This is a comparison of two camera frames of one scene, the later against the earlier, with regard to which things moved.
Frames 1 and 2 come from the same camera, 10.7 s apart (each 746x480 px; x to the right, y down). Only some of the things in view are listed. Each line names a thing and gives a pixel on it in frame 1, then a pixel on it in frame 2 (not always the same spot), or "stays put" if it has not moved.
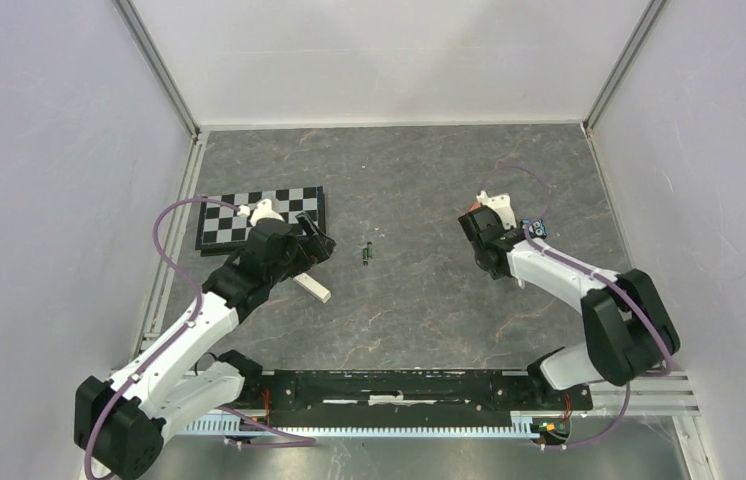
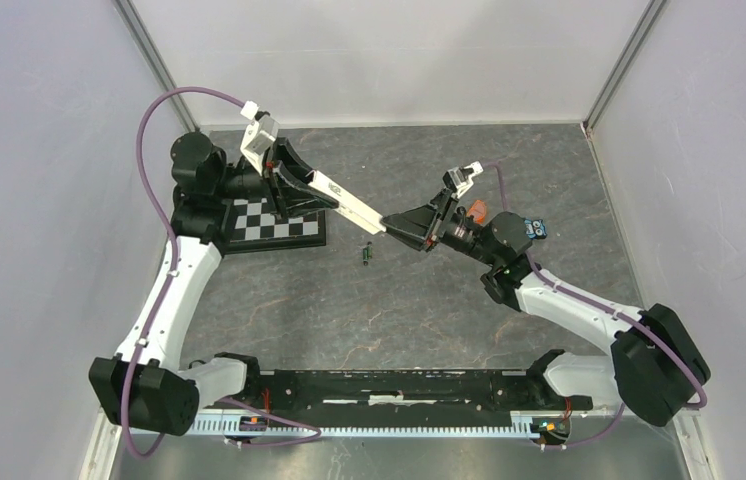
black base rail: (412, 391) stays put
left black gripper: (313, 250) -> (295, 173)
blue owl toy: (537, 228) stays put
